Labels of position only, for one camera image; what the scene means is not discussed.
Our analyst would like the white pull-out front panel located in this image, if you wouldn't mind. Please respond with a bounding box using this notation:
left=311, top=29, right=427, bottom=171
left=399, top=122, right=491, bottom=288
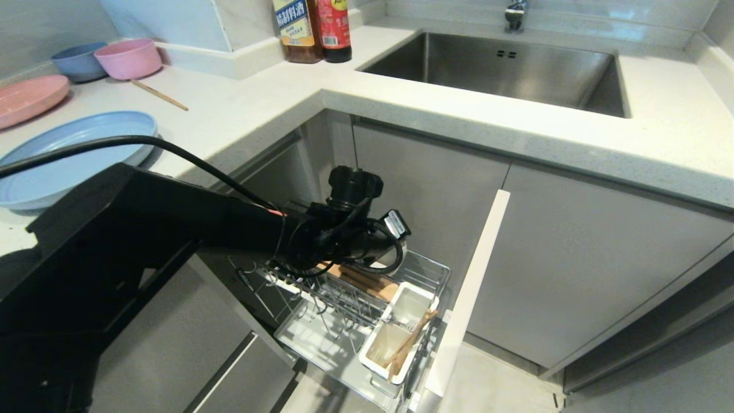
left=423, top=189, right=511, bottom=403

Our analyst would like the blue bowl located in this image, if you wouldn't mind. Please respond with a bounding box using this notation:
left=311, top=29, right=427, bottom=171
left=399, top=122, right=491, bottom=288
left=50, top=41, right=110, bottom=83

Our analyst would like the wooden spoon in holder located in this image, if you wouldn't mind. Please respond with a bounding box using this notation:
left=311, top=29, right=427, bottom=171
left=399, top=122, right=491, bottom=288
left=390, top=310, right=440, bottom=378

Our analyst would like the wire pull-out dish rack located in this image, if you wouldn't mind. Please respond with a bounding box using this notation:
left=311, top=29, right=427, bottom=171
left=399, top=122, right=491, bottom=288
left=229, top=201, right=454, bottom=413

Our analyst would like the white drip tray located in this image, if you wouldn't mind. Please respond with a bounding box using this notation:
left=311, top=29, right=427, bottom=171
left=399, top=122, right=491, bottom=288
left=274, top=303, right=402, bottom=405

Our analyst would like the pink bowl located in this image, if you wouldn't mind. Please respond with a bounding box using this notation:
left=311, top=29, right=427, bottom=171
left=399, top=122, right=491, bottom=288
left=93, top=38, right=163, bottom=81

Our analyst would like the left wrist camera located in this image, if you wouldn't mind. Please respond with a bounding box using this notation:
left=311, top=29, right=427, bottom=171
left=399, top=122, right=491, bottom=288
left=382, top=209, right=412, bottom=240

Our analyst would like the grey cabinet door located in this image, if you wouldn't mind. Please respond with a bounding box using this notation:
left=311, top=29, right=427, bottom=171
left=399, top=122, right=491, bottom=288
left=466, top=163, right=734, bottom=372
left=352, top=123, right=511, bottom=299

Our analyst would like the dark bottle with red label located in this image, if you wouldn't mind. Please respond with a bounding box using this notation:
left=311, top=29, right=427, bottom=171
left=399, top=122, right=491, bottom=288
left=314, top=0, right=353, bottom=64

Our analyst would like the chrome faucet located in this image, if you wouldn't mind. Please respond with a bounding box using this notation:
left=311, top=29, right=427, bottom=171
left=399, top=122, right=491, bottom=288
left=504, top=0, right=529, bottom=33

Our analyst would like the white utensil holder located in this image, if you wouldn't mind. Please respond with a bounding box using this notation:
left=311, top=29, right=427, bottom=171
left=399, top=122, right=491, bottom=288
left=358, top=281, right=441, bottom=385

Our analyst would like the wooden chopstick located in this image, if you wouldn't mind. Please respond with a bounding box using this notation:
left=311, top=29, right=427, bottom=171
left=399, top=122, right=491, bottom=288
left=131, top=79, right=189, bottom=112
left=383, top=328, right=422, bottom=371

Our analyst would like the wooden cutting board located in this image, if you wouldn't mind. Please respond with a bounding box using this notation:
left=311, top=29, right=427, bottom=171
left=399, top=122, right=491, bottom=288
left=315, top=261, right=400, bottom=303

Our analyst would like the grey drawer front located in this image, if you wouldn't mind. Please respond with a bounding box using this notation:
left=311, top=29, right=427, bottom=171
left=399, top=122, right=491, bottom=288
left=91, top=252, right=300, bottom=413

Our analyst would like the brown bottle with yellow label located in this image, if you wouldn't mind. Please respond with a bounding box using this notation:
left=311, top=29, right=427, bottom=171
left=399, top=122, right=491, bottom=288
left=272, top=0, right=324, bottom=64

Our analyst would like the blue plate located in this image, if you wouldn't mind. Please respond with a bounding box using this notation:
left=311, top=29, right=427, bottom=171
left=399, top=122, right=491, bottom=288
left=0, top=111, right=158, bottom=211

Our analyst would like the black cable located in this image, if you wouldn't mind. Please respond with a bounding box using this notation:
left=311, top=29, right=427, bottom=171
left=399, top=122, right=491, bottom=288
left=0, top=135, right=283, bottom=216

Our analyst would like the stainless steel sink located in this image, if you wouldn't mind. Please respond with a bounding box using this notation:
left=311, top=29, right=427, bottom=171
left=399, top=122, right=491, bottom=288
left=357, top=32, right=630, bottom=119

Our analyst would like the pink plate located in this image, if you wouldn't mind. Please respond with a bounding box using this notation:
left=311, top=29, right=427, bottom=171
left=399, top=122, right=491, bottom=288
left=0, top=75, right=71, bottom=131

